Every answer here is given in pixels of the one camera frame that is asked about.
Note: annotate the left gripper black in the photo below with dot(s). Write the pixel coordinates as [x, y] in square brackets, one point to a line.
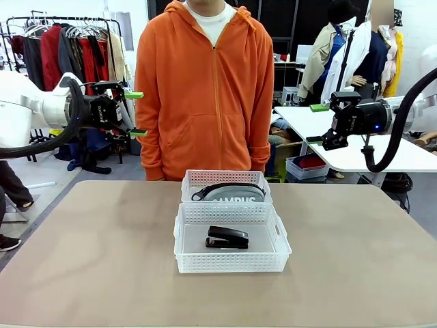
[99, 112]

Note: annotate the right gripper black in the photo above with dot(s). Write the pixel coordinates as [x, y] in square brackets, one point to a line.
[368, 118]

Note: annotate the grey CAMPUS pencil case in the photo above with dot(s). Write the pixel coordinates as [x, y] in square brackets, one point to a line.
[239, 192]

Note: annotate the black stapler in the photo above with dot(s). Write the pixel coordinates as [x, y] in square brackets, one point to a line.
[228, 234]

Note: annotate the person left forearm orange sleeve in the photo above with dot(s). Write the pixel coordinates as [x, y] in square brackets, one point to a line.
[261, 150]

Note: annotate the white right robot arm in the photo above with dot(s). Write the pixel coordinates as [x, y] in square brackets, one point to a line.
[425, 109]

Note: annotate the person right forearm orange sleeve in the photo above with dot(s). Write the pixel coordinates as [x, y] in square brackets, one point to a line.
[150, 150]

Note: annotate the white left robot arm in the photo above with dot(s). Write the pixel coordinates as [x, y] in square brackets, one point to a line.
[20, 102]

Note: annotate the white background table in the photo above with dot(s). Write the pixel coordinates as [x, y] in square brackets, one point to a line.
[348, 160]

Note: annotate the black metal clothes rack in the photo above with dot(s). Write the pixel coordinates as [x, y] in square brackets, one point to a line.
[120, 153]

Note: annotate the white box device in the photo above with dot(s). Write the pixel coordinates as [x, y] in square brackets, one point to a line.
[290, 95]

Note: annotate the clear bin red cloth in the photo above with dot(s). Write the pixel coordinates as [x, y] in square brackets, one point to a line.
[307, 171]

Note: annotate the green crate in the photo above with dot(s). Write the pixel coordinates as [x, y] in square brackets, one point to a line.
[283, 160]

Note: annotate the hanging beige garment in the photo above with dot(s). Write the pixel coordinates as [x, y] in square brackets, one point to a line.
[117, 58]

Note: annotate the mannequin in beige coat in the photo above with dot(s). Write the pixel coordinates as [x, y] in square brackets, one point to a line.
[317, 61]

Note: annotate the hanging red dress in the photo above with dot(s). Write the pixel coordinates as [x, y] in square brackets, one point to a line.
[89, 68]

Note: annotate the person in orange hoodie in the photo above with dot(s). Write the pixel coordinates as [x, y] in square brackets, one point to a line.
[205, 102]

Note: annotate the blue cloth heap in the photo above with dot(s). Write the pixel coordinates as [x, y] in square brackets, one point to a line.
[70, 160]

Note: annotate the mannequin in white coat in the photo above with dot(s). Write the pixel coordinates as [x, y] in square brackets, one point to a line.
[358, 48]

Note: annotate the hanging grey jacket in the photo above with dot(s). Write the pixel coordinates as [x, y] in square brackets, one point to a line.
[68, 54]

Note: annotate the hanging yellow garment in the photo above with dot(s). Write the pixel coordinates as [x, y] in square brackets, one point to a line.
[397, 68]

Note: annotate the skin coloured mannequin limb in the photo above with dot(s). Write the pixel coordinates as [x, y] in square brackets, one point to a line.
[426, 138]

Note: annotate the hanging red jacket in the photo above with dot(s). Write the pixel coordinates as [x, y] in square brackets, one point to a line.
[51, 58]

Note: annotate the white perforated plastic basket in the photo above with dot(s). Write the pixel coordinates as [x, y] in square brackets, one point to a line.
[232, 263]
[222, 176]

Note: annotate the hanging black garment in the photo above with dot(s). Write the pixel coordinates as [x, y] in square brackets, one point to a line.
[32, 65]

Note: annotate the seated person dark trousers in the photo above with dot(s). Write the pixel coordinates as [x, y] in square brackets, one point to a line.
[13, 188]

